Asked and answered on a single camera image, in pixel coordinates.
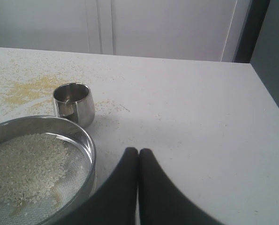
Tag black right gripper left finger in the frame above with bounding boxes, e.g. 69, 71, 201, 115
55, 147, 139, 225

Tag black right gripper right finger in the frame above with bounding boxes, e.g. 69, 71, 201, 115
138, 149, 222, 225

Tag round stainless steel sieve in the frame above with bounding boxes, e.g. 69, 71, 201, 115
0, 115, 96, 225

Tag stainless steel cup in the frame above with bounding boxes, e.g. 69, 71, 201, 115
53, 82, 95, 128

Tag white rice grains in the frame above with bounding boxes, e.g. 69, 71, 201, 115
0, 134, 68, 206

